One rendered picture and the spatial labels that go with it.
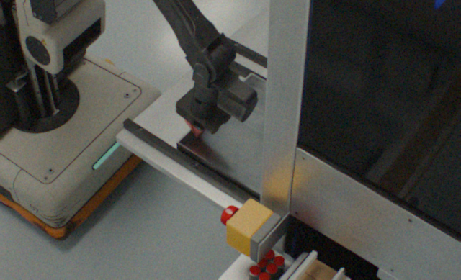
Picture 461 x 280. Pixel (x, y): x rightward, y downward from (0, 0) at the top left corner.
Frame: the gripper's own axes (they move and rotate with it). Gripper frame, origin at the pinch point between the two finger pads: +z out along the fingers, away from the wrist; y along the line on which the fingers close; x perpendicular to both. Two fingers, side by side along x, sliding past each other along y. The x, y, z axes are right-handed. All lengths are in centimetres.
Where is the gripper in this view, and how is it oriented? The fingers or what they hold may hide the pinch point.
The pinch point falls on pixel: (199, 132)
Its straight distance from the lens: 160.5
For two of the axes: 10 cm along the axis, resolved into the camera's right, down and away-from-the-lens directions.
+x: 6.1, -5.9, 5.2
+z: -1.4, 5.7, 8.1
